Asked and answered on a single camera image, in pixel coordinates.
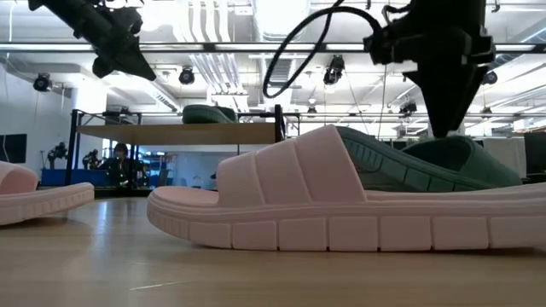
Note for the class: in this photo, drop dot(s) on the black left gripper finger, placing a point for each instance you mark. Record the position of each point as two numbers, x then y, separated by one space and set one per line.
134 59

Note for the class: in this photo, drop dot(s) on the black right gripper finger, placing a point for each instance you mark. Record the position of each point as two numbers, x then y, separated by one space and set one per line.
435 98
469 85

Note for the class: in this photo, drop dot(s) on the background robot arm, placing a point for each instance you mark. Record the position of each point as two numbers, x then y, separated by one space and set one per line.
91 160
57 153

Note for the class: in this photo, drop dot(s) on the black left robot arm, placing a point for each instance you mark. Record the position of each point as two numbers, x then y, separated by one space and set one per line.
55 8

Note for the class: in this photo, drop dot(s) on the black ceiling spotlight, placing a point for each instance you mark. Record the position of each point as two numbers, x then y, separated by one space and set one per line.
407 108
42 82
186 77
489 77
334 72

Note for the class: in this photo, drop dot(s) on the black desk monitor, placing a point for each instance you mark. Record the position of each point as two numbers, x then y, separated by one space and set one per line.
535 153

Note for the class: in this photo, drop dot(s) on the person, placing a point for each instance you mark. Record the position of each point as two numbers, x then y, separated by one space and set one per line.
119 164

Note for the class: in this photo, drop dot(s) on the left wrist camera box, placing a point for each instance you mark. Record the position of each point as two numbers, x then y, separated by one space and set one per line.
133 21

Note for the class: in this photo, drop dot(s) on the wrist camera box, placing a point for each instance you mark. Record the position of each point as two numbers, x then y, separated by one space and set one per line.
133 21
374 49

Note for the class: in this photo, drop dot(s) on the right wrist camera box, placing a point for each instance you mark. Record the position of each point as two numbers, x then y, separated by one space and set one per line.
374 49

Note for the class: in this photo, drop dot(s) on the wooden shelf with black frame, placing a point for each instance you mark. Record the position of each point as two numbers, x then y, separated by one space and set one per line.
179 133

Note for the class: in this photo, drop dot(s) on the black wall monitor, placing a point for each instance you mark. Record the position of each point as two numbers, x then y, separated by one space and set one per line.
13 148

